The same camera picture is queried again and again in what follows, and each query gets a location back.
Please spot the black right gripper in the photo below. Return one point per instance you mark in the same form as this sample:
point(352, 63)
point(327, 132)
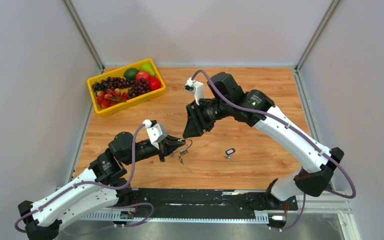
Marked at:
point(196, 123)

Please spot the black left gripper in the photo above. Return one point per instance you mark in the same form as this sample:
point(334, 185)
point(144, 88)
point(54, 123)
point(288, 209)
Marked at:
point(169, 145)

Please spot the silver keyring with keys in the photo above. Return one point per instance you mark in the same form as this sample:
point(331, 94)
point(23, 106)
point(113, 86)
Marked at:
point(186, 143)

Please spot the black-tagged silver key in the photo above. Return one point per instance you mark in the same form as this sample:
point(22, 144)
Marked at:
point(228, 154)

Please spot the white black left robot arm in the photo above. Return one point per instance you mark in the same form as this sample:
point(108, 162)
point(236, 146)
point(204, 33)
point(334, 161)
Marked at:
point(101, 185)

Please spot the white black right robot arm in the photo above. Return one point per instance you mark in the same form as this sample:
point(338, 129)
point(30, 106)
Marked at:
point(258, 111)

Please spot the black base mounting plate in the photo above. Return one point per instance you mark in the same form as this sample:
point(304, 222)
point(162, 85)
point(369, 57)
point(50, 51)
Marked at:
point(202, 204)

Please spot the bright red tomato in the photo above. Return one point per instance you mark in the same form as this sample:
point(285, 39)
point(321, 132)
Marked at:
point(154, 83)

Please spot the red pink apple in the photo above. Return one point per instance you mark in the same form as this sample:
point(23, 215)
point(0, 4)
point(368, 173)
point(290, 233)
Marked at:
point(142, 75)

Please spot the yellow plastic fruit tray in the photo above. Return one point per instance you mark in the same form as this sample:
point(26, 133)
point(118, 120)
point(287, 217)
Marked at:
point(119, 72)

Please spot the green pear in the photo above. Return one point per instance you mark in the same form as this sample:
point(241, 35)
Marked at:
point(147, 67)

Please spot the red cherries cluster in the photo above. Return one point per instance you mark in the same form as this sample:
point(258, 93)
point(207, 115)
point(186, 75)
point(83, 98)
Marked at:
point(110, 97)

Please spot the dark green avocado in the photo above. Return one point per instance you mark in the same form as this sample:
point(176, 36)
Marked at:
point(131, 73)

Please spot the dark purple grape bunch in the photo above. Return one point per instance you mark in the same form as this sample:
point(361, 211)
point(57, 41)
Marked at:
point(112, 83)

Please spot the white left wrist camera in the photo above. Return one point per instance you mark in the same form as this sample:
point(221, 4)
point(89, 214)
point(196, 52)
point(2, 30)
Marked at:
point(156, 132)

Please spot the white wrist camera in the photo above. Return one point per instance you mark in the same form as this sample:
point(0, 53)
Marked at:
point(196, 88)
point(156, 132)

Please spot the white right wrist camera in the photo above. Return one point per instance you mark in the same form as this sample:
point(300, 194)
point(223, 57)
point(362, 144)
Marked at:
point(196, 88)

